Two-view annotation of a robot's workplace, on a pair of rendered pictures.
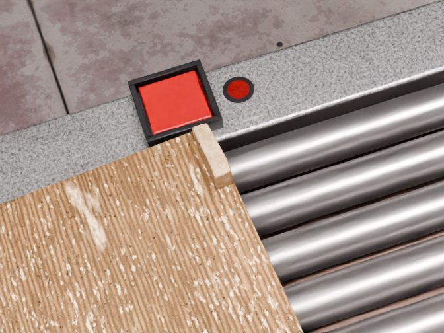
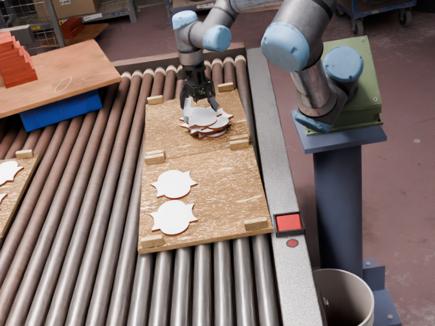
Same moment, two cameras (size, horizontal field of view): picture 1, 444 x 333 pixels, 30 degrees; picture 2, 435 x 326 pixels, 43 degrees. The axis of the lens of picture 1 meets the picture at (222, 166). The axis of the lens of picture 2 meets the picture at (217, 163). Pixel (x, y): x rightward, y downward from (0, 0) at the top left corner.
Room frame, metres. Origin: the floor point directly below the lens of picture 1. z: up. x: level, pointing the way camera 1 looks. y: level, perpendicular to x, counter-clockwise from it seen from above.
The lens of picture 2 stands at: (0.59, -1.07, 1.87)
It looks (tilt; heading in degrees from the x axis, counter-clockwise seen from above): 33 degrees down; 105
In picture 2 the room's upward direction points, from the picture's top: 10 degrees counter-clockwise
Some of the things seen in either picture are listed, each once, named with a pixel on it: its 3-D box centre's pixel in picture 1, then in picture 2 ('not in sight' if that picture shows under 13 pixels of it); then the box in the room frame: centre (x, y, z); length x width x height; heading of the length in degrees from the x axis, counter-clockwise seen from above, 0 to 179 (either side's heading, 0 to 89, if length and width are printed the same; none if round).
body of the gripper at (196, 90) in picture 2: not in sight; (197, 79); (0.17, 0.50, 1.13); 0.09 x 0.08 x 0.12; 129
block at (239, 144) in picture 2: not in sight; (239, 144); (0.29, 0.39, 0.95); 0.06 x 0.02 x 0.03; 13
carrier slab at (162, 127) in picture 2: not in sight; (195, 123); (0.11, 0.57, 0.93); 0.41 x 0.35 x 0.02; 105
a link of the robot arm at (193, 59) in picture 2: not in sight; (191, 55); (0.17, 0.50, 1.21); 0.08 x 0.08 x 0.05
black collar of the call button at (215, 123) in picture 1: (175, 104); (289, 224); (0.46, 0.04, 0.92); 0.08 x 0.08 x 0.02; 10
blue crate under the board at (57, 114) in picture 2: not in sight; (55, 94); (-0.50, 0.79, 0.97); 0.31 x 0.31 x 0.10; 32
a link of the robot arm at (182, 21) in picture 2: not in sight; (187, 32); (0.17, 0.50, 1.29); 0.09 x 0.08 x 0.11; 144
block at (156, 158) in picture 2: not in sight; (155, 159); (0.03, 0.32, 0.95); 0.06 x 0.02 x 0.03; 13
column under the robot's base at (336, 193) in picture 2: not in sight; (339, 219); (0.59, 0.63, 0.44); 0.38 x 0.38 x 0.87; 13
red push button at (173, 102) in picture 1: (175, 105); (289, 224); (0.46, 0.04, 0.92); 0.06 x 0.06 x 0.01; 10
